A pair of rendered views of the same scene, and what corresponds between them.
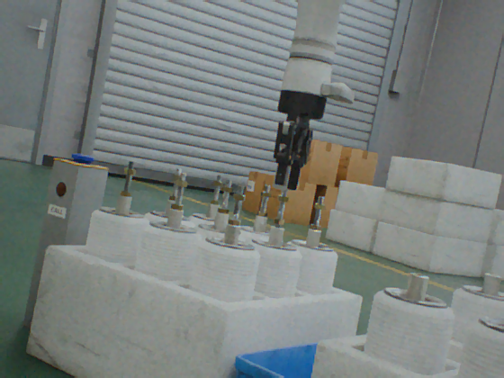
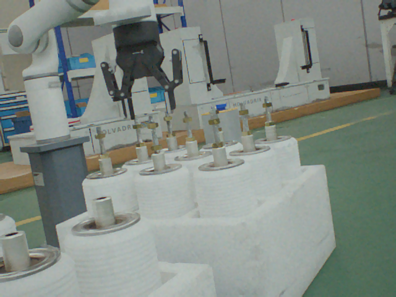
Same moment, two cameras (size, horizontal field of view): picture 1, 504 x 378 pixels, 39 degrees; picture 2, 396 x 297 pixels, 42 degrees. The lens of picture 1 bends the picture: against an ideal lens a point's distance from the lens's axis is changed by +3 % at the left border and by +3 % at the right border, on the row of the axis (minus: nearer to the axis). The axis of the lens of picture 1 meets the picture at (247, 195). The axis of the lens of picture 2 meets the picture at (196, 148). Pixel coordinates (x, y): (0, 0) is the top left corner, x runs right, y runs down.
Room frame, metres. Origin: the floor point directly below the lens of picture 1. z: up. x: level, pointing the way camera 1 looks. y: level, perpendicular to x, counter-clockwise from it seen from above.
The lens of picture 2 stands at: (1.08, -0.93, 0.38)
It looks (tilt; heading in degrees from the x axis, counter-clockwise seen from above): 7 degrees down; 83
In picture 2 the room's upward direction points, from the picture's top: 10 degrees counter-clockwise
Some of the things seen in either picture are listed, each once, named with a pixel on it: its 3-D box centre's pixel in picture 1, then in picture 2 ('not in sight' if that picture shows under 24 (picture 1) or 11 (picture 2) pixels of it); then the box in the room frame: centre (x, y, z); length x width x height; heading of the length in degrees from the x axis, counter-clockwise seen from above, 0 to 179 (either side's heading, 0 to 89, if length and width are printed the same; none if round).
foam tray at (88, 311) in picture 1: (202, 321); (206, 236); (1.18, 0.04, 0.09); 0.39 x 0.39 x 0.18; 54
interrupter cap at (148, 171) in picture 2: (274, 245); (160, 169); (1.11, -0.06, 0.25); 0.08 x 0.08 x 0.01
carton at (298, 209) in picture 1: (287, 199); not in sight; (4.87, -0.28, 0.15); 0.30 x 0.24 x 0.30; 30
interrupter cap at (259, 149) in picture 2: (258, 231); (249, 151); (1.28, -0.03, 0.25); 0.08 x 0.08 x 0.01
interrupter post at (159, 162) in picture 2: (275, 237); (159, 163); (1.11, -0.06, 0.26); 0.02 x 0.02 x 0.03
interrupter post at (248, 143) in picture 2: (260, 225); (248, 144); (1.28, -0.03, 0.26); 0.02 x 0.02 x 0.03
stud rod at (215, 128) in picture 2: (317, 218); (216, 133); (1.21, -0.13, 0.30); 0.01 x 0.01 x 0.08; 69
